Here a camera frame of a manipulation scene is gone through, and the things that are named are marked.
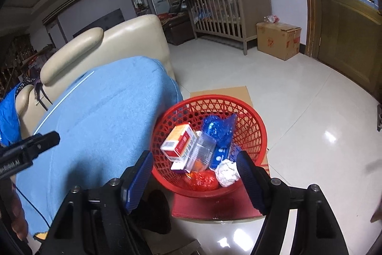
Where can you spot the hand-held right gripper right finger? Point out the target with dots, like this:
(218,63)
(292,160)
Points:
(250,180)

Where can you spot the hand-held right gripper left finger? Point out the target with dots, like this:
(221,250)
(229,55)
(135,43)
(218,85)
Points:
(137,180)

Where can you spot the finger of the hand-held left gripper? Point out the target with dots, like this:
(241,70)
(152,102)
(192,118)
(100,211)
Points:
(44,143)

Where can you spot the white paper tissue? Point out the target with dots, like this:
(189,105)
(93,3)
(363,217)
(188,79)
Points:
(226,173)

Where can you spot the small blue box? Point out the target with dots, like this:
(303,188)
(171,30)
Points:
(219,156)

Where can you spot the small white purple box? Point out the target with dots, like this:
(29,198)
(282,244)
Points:
(178,167)

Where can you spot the red plastic bag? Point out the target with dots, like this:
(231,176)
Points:
(203,180)

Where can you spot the white red orange medicine box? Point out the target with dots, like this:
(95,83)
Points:
(176,141)

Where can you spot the clear plastic clamshell container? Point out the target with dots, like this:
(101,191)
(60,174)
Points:
(203,150)

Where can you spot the red plastic mesh basket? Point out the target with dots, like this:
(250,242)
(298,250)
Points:
(250,123)

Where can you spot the long white box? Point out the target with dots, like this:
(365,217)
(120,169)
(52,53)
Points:
(189,152)

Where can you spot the blue plastic bag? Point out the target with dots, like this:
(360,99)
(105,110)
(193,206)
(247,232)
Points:
(218,129)

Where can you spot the person's left hand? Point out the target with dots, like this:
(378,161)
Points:
(19,219)

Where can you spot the blue jacket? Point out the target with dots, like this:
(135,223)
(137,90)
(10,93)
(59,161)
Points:
(7,114)

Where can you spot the black dotted cloth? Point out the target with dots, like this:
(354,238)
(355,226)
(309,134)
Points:
(24,84)

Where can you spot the blue tablecloth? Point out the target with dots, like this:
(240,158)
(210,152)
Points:
(104,108)

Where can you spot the flat brown cardboard sheet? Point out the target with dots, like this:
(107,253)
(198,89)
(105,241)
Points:
(232,92)

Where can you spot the dark wooden display cabinet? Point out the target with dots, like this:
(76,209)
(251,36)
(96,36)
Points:
(15,57)

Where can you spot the cream leather sofa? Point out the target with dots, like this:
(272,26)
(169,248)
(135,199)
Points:
(134,34)

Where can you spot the brown cardboard box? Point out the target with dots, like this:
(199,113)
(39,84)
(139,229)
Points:
(274,40)

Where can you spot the dark brown leather ottoman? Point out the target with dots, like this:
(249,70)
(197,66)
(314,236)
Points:
(179,32)

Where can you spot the clear plastic bottle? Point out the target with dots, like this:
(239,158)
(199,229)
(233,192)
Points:
(271,19)

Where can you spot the golden wooden door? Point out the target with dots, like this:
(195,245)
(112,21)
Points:
(343,34)

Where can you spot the wooden baby crib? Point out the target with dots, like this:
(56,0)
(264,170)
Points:
(253,4)

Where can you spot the black wall television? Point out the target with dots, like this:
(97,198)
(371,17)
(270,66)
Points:
(104,20)

